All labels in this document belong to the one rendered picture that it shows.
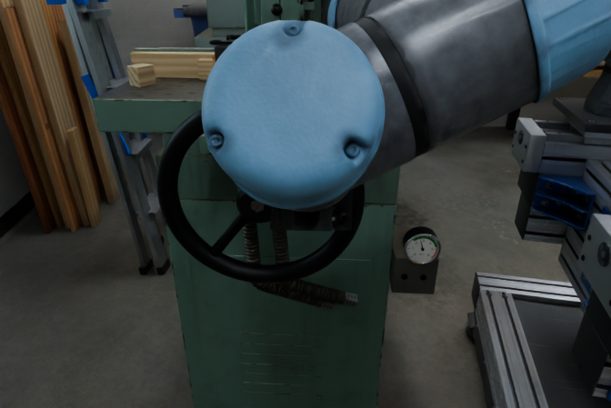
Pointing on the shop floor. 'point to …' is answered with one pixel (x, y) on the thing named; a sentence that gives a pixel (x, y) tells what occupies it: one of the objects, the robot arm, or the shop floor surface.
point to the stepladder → (95, 50)
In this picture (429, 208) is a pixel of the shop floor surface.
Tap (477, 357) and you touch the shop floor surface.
